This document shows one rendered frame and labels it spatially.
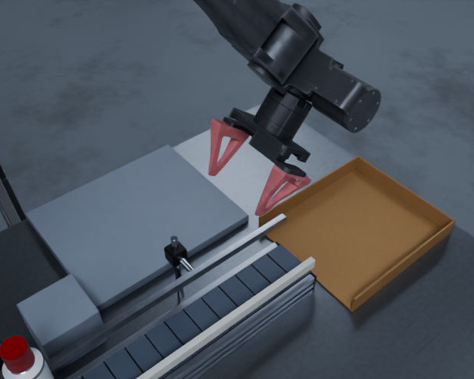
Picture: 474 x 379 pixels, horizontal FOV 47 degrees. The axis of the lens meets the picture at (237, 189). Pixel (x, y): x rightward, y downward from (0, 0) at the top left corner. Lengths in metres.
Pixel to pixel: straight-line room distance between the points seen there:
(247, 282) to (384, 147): 1.83
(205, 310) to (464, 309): 0.47
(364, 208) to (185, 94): 1.94
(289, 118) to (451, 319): 0.55
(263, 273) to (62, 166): 1.78
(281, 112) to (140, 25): 3.06
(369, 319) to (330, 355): 0.10
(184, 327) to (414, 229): 0.53
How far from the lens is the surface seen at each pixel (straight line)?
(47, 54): 3.53
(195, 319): 0.95
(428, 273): 1.13
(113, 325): 0.86
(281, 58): 0.61
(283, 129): 0.68
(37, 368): 0.76
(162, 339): 0.93
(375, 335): 1.02
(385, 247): 1.14
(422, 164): 2.68
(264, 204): 0.68
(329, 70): 0.64
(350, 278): 1.07
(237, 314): 0.91
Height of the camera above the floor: 1.68
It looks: 44 degrees down
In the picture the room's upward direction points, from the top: straight up
